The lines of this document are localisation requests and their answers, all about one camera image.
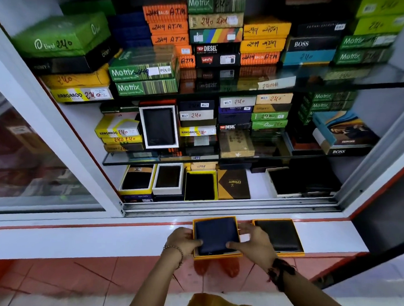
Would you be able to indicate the person's left hand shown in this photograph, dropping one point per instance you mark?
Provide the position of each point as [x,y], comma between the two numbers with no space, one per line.
[180,242]

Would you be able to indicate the person's right hand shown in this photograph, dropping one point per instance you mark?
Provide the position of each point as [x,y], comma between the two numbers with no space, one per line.
[258,247]

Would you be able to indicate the yellow Balisi box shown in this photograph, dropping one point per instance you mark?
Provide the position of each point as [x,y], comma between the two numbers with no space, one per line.
[292,254]
[212,257]

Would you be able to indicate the dark blue wallet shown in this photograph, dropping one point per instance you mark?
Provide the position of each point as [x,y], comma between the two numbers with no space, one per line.
[216,234]

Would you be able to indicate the person's right forearm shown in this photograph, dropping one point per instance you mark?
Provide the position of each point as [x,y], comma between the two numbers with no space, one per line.
[308,295]

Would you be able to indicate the person's left forearm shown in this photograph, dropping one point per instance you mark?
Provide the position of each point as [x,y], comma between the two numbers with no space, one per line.
[149,292]

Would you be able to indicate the person's left foot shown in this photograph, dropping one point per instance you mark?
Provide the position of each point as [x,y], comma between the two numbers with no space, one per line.
[202,268]

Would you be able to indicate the person's foot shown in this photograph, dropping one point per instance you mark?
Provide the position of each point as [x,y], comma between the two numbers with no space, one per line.
[202,268]
[229,267]

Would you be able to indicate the person's right foot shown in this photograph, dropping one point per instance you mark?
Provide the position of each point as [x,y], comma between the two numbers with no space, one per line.
[229,267]

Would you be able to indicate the yellow-green open box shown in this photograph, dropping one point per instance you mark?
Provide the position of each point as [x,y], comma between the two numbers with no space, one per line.
[199,185]

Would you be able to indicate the dark blue flat box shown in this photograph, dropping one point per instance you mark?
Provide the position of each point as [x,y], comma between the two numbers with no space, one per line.
[137,198]

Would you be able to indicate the brown box gold pattern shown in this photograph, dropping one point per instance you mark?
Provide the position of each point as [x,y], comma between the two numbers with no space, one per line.
[233,184]

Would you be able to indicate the yellow open box tan card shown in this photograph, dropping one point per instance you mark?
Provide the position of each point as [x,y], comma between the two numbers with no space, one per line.
[137,179]

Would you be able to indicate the dark box pale label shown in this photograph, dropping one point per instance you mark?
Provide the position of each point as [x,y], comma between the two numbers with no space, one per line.
[200,141]

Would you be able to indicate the yellow box long label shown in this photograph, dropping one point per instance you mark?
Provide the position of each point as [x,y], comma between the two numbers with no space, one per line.
[198,131]

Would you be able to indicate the dark yellow box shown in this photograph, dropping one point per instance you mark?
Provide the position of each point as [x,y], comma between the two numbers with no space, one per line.
[118,147]

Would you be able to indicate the flat yellow box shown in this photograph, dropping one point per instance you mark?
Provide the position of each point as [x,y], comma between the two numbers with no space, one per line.
[121,140]

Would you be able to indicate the small black box red logo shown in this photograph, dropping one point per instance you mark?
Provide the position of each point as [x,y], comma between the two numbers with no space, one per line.
[235,126]

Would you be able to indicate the black and white box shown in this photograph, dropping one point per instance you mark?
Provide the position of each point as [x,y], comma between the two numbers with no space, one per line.
[340,152]

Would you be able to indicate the grey handwritten box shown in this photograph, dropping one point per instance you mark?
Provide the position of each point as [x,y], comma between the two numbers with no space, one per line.
[196,115]

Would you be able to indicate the dark navy box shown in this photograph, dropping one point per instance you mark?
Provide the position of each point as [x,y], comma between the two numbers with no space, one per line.
[235,118]

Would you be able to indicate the yellow and white box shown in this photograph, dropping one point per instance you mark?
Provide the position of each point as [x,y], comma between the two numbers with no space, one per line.
[117,126]

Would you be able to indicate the white framed wallet box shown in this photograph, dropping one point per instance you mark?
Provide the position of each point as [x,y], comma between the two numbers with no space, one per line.
[157,107]

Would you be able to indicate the navy box white tag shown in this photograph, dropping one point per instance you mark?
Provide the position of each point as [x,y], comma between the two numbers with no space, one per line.
[195,105]

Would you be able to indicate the purple box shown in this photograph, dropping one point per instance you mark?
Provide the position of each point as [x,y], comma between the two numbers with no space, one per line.
[236,110]

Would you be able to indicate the blue picture box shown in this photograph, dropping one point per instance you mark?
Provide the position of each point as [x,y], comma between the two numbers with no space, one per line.
[345,129]

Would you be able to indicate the white handwritten box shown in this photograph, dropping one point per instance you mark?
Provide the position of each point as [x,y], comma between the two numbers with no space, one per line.
[237,101]

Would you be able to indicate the dark green box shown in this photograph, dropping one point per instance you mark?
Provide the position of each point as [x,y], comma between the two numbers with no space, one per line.
[119,107]

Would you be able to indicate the peach handwritten box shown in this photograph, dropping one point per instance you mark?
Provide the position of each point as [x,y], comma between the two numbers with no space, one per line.
[274,99]

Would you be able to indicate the small green striped box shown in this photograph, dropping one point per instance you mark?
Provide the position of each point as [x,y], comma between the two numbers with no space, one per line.
[330,96]
[327,106]

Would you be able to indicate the yellow box white label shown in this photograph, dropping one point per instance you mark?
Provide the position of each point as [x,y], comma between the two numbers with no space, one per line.
[80,94]

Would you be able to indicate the green striped box white label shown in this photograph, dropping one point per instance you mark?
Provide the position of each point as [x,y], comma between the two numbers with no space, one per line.
[367,41]
[140,64]

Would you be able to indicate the black box red patch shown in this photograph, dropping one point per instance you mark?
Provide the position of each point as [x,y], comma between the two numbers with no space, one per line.
[218,60]

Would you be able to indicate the orange ribbed box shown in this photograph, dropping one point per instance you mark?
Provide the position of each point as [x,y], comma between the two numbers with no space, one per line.
[260,58]

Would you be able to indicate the plain yellow box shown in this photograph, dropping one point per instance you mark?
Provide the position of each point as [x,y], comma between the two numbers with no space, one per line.
[74,78]

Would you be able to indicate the yellow handwritten box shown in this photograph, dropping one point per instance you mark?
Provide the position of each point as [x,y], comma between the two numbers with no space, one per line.
[263,45]
[266,28]

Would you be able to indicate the multicolour striped box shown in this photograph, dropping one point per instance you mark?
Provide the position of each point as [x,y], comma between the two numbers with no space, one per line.
[216,36]

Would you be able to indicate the long black box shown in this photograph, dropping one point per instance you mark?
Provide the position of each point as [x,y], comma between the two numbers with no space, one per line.
[73,62]

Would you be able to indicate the black box white lettering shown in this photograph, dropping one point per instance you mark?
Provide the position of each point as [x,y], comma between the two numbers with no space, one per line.
[312,43]

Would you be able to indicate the olive handwritten box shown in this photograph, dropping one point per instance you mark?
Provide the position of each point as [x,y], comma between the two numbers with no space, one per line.
[216,21]

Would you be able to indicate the black box small label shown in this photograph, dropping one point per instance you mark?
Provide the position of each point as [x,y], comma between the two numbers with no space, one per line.
[321,28]

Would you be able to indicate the black thread wristband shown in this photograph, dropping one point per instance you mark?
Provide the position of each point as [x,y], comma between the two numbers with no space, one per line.
[281,271]

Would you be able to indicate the aluminium sliding track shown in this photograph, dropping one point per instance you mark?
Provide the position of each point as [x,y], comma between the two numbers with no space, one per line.
[226,208]

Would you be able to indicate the white tiled ledge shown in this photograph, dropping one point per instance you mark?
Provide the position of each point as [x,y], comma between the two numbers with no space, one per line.
[73,239]

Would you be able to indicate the dark glass panel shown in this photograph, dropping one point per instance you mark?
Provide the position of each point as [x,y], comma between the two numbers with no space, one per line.
[393,220]

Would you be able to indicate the white paper tag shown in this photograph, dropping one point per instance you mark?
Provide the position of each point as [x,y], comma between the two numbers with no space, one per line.
[276,83]

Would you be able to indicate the sliding glass door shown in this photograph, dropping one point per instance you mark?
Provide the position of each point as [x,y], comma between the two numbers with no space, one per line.
[22,153]

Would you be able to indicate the stack of orange boxes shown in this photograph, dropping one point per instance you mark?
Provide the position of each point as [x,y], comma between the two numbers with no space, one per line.
[167,27]

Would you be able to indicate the stack of dark blue boxes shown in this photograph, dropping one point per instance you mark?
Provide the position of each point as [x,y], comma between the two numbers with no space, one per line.
[131,30]

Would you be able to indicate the white cabinet frame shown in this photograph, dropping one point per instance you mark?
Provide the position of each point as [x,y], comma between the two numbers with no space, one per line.
[380,180]

